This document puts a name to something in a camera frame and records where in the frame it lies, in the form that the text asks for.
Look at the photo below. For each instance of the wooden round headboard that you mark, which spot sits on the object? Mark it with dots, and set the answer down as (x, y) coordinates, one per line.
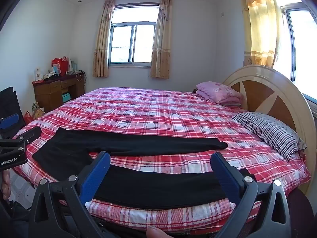
(267, 91)

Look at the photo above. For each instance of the sliding window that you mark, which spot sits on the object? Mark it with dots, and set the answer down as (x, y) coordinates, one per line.
(133, 42)

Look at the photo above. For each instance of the black case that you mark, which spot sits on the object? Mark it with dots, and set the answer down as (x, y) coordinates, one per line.
(7, 99)

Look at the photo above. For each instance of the large bright window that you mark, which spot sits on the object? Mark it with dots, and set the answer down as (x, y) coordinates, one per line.
(302, 42)

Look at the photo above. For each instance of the red gift bag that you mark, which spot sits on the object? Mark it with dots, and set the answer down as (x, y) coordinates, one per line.
(60, 64)

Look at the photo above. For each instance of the person's left hand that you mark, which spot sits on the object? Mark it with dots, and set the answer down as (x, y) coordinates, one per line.
(5, 186)

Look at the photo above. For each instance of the dark maroon cloth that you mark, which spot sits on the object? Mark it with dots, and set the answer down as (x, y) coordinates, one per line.
(302, 215)

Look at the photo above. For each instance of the small red bag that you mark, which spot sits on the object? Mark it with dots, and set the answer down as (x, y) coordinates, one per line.
(28, 117)

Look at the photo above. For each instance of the pink folded quilt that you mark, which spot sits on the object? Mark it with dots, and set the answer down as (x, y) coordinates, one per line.
(218, 90)

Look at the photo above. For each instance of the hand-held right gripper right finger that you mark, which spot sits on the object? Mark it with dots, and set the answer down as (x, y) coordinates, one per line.
(225, 176)

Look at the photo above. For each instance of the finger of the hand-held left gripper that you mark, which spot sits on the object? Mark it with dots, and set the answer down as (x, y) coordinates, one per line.
(29, 134)
(8, 122)

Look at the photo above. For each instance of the person's right hand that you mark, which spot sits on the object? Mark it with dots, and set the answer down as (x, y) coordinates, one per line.
(158, 233)

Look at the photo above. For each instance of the yellow curtain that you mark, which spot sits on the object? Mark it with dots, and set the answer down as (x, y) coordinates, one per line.
(260, 29)

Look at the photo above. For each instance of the striped pillow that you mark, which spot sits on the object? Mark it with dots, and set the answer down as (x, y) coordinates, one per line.
(270, 131)

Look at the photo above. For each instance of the black pants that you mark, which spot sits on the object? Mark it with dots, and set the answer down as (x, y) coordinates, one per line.
(123, 141)

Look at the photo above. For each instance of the red plaid bedsheet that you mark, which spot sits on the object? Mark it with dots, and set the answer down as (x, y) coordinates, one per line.
(158, 109)

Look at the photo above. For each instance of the white bottle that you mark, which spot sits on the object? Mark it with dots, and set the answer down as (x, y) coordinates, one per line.
(38, 74)

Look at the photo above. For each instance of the brown wooden desk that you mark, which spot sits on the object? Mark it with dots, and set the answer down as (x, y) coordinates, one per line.
(49, 91)

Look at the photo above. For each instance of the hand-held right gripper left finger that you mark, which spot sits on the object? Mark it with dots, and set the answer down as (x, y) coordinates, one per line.
(95, 176)

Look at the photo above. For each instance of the patterned paper bag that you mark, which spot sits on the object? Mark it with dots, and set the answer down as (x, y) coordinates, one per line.
(38, 110)

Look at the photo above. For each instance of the beige floral curtain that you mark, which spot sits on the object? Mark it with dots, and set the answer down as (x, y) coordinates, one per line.
(101, 49)
(162, 44)

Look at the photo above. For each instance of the teal box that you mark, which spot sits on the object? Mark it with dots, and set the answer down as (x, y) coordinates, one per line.
(66, 97)

